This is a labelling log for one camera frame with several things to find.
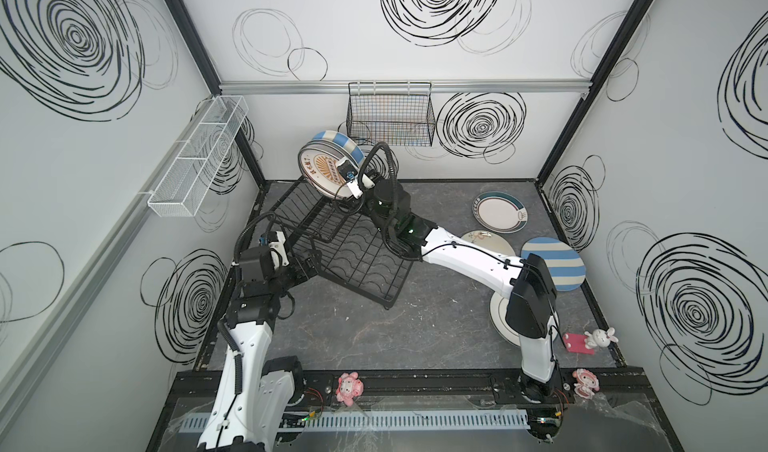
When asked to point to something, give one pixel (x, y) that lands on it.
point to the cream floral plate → (490, 239)
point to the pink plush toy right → (586, 383)
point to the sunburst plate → (318, 160)
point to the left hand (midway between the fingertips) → (310, 257)
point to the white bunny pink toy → (584, 344)
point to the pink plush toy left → (349, 387)
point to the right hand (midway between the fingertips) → (353, 161)
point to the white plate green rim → (500, 212)
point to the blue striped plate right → (567, 266)
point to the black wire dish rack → (344, 246)
